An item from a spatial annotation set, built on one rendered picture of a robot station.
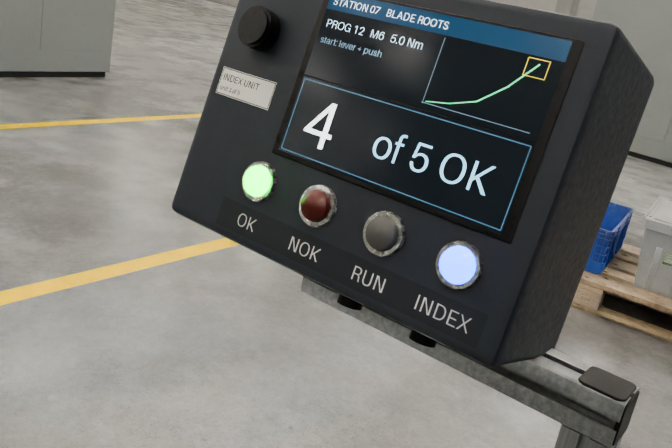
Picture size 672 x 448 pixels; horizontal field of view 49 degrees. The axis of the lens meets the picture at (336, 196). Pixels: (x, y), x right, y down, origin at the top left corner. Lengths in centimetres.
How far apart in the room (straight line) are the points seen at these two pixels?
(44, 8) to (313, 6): 599
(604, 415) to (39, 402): 191
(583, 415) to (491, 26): 23
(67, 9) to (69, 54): 37
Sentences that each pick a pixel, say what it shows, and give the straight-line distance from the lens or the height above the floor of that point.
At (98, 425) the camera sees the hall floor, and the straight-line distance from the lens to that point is 216.
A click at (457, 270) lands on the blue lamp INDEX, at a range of 40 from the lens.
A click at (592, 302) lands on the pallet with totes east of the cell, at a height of 5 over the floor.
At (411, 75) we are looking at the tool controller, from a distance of 44.
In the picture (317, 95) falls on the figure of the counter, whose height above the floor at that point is 118.
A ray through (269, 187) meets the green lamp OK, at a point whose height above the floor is 112.
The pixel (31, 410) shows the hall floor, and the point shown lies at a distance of 221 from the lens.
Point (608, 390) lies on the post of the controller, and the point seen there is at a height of 106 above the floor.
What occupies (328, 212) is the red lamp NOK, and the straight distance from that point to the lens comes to 45.
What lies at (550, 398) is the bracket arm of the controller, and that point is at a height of 104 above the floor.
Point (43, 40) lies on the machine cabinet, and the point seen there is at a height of 31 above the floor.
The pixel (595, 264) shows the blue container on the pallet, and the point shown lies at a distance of 360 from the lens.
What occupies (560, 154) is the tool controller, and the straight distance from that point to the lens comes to 40.
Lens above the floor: 125
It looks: 17 degrees down
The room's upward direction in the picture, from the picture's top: 11 degrees clockwise
